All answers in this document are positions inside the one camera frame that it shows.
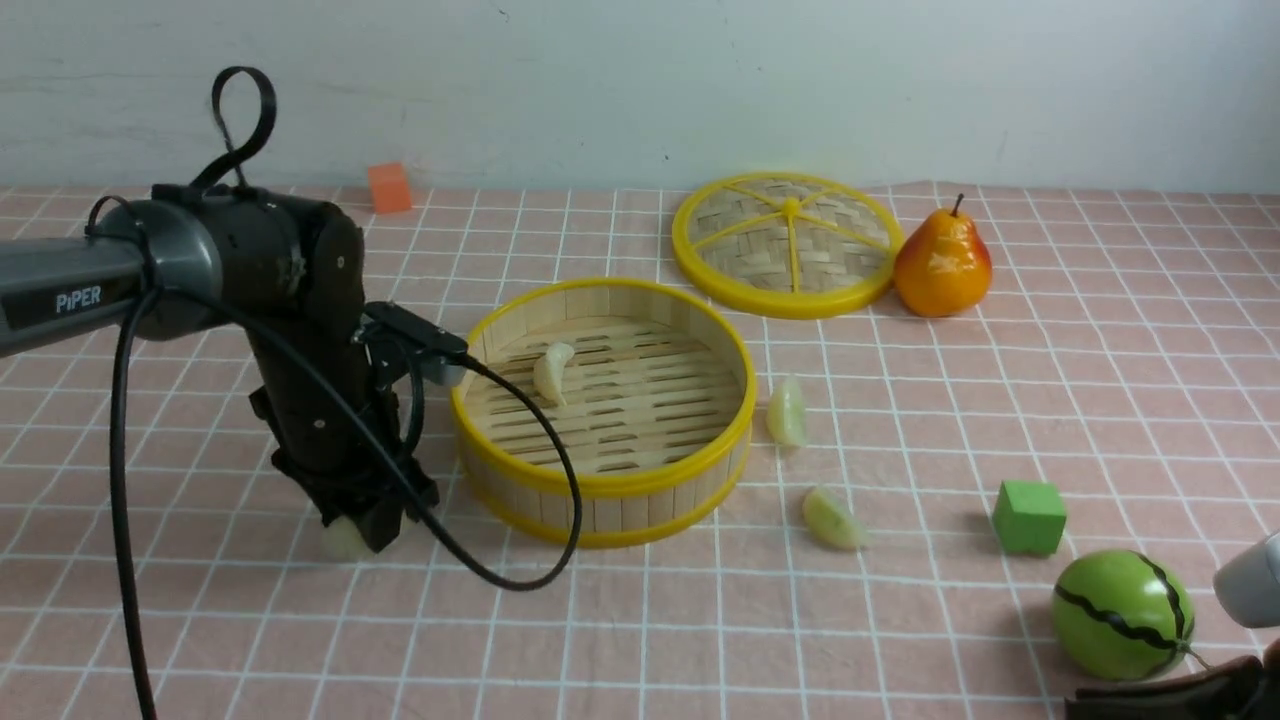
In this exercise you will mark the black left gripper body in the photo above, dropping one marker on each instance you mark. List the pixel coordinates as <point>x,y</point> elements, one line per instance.
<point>340,438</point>

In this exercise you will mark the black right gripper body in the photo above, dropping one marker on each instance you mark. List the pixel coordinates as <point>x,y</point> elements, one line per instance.
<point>1244,688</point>

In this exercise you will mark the pale green dumpling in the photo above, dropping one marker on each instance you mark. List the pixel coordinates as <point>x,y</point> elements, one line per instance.
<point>785,415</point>
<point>830,520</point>

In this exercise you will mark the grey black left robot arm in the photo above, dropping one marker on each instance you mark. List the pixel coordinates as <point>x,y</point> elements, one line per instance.
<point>55,289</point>

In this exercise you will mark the yellow-rimmed bamboo steamer tray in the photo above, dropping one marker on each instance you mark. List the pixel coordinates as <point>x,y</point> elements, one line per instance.
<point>661,400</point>

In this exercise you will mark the yellow bamboo steamer lid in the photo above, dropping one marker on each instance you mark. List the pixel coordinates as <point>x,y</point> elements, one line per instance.
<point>786,245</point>

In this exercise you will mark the green toy watermelon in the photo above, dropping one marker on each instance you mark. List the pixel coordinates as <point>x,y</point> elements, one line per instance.
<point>1122,617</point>

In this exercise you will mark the orange cube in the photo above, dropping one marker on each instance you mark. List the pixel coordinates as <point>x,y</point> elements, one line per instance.
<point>390,188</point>

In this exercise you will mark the green cube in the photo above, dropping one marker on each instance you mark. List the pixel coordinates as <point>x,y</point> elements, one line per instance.
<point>1029,518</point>

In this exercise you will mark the pink grid tablecloth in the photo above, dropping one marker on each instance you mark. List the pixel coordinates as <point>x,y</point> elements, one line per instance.
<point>1127,354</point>

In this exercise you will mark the orange yellow toy pear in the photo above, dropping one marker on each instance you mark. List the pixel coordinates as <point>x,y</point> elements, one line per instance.
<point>944,267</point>

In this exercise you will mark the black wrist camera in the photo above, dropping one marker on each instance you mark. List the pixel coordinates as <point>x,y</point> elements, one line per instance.
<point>401,343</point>

